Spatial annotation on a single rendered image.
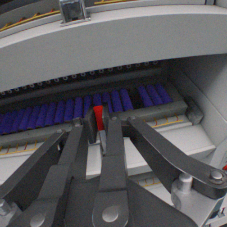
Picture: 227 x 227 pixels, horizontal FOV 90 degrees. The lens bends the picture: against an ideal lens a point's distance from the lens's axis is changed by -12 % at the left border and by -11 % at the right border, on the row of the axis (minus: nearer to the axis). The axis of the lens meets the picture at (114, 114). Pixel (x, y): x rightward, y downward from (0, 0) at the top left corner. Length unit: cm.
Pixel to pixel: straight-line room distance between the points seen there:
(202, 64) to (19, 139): 35
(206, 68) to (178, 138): 12
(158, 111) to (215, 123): 9
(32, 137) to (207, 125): 31
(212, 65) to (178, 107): 9
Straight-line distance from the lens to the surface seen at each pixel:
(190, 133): 26
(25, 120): 32
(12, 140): 30
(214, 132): 25
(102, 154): 20
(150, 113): 23
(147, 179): 38
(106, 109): 16
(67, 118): 26
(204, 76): 26
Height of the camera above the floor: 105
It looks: 30 degrees down
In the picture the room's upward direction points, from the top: 10 degrees counter-clockwise
